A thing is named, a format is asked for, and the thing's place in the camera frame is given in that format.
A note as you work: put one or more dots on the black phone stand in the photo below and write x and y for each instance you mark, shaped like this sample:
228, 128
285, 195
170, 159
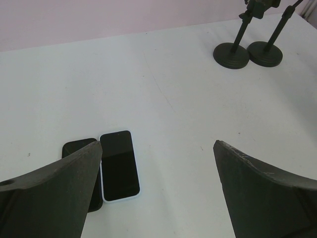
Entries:
232, 55
266, 54

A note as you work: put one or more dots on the black smartphone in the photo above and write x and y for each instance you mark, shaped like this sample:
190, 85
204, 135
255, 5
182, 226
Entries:
73, 146

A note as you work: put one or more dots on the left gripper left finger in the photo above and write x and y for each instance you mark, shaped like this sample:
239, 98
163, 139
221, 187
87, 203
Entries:
52, 201

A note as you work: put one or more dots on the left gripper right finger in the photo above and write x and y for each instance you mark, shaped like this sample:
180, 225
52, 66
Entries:
264, 201

